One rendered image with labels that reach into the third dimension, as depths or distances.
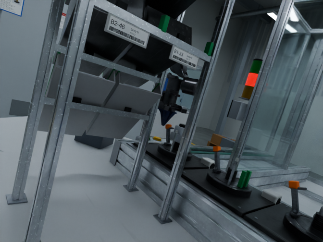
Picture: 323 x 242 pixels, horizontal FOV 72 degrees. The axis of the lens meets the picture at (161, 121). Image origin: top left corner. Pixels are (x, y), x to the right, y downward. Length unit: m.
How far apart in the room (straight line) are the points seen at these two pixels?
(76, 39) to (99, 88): 0.20
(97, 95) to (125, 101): 0.09
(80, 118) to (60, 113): 0.28
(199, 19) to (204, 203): 10.25
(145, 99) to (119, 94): 0.08
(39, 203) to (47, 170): 0.06
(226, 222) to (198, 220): 0.08
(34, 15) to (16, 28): 0.29
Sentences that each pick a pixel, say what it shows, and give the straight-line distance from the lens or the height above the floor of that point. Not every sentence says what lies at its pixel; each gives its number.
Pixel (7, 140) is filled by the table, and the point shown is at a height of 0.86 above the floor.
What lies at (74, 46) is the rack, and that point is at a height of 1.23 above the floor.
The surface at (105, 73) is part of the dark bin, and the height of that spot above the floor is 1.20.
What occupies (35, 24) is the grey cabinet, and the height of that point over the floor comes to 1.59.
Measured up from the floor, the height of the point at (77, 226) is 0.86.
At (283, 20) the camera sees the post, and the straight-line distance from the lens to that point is 1.00.
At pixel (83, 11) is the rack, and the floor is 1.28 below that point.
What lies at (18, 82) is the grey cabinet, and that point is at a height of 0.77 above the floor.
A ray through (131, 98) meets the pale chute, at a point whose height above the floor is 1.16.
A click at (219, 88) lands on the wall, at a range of 11.73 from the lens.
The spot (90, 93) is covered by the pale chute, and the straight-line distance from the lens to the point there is 0.58.
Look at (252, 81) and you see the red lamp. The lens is 0.94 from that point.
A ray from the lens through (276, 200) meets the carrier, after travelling 0.79.
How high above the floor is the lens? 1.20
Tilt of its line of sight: 7 degrees down
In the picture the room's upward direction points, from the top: 16 degrees clockwise
